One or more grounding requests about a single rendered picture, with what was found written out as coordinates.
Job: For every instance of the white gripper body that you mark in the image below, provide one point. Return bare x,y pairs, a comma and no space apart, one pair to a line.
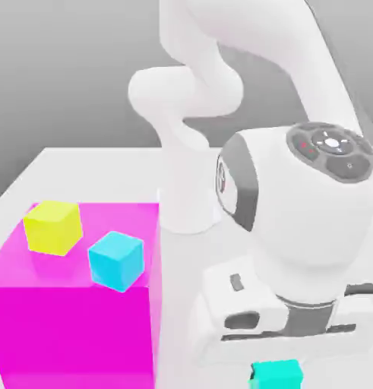
265,349

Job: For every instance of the small yellow cube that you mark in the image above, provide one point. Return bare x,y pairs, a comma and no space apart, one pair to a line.
52,229

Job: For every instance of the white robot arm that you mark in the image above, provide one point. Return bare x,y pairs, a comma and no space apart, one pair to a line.
307,218

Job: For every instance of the small cyan cube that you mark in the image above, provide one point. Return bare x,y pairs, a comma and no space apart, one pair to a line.
116,263

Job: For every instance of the large magenta box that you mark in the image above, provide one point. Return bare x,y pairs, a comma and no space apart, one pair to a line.
70,334

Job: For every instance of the small teal cube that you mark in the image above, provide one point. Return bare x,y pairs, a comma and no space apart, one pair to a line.
277,375

